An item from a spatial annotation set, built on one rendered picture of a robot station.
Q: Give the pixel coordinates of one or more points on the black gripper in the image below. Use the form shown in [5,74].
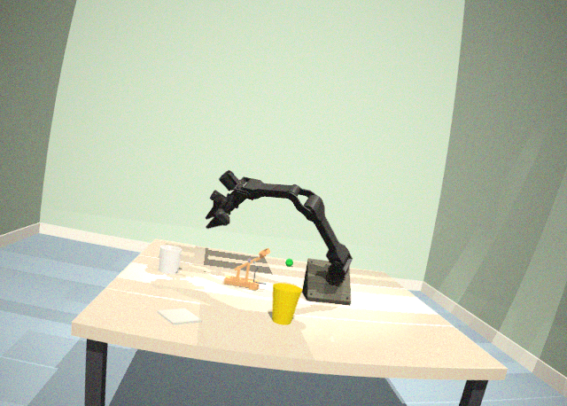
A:
[221,215]

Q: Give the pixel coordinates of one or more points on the yellow cup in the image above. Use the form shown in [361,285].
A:
[284,302]

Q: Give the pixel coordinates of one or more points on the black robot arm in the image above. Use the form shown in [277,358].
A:
[314,210]

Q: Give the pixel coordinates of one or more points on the white cup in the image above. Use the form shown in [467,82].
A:
[169,259]

